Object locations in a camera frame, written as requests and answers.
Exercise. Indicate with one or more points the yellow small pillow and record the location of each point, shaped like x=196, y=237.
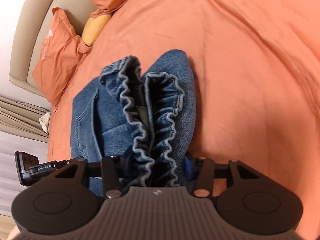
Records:
x=93, y=28

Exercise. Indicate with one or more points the orange bed sheet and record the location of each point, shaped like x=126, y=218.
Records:
x=256, y=67

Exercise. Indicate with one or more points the blue denim pants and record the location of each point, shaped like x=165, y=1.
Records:
x=147, y=118

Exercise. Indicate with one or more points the beige curtain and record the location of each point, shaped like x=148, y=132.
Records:
x=22, y=119

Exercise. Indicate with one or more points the white crumpled cloth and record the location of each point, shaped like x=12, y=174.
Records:
x=44, y=122

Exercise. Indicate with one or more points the beige padded headboard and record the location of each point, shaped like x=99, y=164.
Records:
x=32, y=27

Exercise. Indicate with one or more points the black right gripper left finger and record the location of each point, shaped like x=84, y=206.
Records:
x=70, y=197

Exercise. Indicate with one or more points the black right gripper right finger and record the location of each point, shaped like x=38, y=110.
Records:
x=244, y=197

